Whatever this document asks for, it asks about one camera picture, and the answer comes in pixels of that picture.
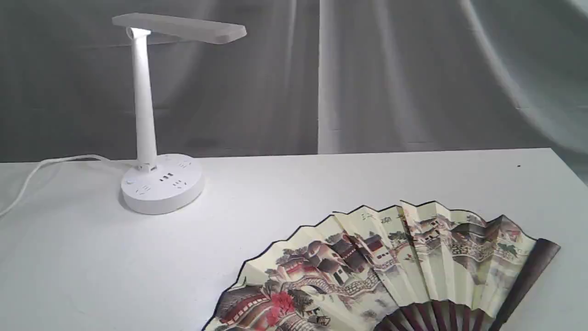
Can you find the painted paper folding fan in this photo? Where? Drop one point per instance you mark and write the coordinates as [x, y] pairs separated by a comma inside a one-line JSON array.
[[405, 268]]

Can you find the white desk lamp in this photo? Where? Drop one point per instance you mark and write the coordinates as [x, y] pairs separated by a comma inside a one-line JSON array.
[[163, 183]]

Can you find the grey fabric backdrop curtain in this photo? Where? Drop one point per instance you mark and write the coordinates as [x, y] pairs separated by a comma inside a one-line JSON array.
[[311, 76]]

